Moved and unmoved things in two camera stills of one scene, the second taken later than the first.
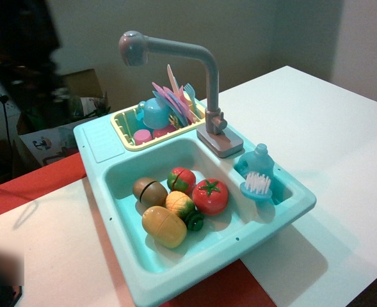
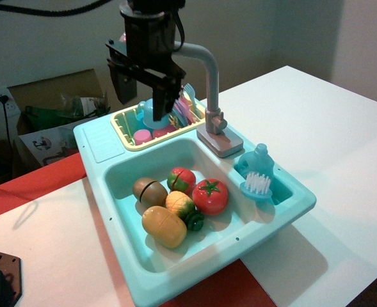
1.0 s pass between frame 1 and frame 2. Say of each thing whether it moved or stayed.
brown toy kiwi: stayed
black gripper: moved
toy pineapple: stayed
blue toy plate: moved
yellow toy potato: stayed
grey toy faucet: stayed
